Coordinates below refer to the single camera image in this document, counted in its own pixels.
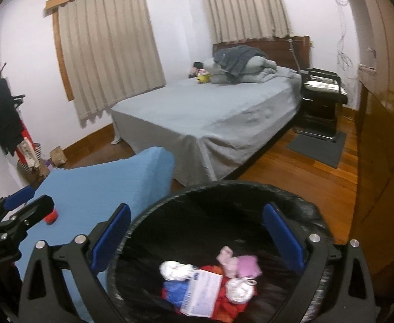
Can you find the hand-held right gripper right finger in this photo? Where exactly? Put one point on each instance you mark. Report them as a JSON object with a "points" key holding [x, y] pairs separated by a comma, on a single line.
{"points": [[284, 239]]}

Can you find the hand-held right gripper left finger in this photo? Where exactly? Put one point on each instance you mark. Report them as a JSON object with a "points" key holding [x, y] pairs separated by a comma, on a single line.
{"points": [[111, 239]]}

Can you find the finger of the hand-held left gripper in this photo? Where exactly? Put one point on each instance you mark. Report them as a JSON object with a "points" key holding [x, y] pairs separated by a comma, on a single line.
{"points": [[18, 197], [35, 208]]}

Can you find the small red ball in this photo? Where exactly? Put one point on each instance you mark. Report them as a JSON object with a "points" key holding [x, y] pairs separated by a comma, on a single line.
{"points": [[51, 217]]}

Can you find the pink wrapper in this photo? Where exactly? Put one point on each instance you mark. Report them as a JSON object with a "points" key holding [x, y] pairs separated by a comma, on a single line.
{"points": [[244, 264]]}

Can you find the foil ball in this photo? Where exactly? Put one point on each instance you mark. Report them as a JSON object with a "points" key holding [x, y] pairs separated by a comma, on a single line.
{"points": [[239, 291], [176, 271]]}

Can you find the black lined waste bin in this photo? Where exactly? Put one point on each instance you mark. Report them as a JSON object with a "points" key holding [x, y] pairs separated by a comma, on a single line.
{"points": [[190, 215]]}

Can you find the blue wrapper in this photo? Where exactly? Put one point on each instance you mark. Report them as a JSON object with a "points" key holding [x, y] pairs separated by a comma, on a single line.
{"points": [[175, 294]]}

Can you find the red cloth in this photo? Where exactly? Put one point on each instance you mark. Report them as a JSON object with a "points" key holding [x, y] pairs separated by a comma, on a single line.
{"points": [[223, 307]]}

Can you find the white printed paper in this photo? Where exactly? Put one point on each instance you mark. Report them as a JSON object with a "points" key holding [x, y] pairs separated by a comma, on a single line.
{"points": [[202, 291]]}

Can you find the striped basket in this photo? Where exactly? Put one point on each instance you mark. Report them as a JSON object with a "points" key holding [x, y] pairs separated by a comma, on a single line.
{"points": [[37, 151]]}

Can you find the blue table cover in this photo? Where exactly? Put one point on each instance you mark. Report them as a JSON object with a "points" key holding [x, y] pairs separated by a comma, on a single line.
{"points": [[99, 188]]}

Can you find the brown paper bag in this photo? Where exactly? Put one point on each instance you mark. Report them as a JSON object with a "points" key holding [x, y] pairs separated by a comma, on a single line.
{"points": [[58, 156]]}

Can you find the red hanging item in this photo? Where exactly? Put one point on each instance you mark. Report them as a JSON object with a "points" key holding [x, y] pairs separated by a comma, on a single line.
{"points": [[24, 134]]}

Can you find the grey floor mat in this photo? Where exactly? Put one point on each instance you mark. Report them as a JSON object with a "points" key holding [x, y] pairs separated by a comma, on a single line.
{"points": [[321, 148]]}

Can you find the white bed leg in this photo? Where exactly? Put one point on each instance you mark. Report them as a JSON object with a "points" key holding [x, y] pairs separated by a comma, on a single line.
{"points": [[116, 138]]}

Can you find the black metal chair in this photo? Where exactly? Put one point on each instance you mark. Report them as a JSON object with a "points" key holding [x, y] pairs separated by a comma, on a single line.
{"points": [[321, 107]]}

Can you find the bed with grey sheet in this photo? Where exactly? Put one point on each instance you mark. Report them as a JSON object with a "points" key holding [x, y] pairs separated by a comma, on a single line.
{"points": [[200, 117]]}

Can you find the wooden wardrobe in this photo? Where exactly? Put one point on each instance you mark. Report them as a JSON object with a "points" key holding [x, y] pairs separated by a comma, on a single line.
{"points": [[385, 107]]}

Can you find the wide beige curtain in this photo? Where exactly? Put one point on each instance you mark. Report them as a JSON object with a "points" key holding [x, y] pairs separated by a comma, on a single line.
{"points": [[112, 53]]}

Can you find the grey pillows and blanket pile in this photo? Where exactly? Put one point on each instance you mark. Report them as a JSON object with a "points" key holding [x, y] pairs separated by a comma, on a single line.
{"points": [[260, 69]]}

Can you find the yellow plush toy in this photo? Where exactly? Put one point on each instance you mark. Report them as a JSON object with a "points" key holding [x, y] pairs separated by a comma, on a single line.
{"points": [[203, 79]]}

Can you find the dark grey garment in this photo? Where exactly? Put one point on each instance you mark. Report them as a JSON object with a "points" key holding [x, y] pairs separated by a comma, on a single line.
{"points": [[240, 59]]}

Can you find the pink plush toy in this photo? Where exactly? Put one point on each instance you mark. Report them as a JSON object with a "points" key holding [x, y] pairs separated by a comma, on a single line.
{"points": [[197, 71]]}

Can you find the wooden headboard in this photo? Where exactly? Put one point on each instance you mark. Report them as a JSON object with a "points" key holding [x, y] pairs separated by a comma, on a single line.
{"points": [[284, 48]]}

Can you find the small black item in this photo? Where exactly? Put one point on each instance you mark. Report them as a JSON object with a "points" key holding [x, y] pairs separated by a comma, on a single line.
{"points": [[198, 65]]}

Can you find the narrow beige curtain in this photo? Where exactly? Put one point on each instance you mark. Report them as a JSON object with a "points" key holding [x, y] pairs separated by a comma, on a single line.
{"points": [[247, 6]]}

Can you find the wooden window frame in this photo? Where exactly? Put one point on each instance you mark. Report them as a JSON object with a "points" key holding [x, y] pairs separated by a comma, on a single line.
{"points": [[64, 60]]}

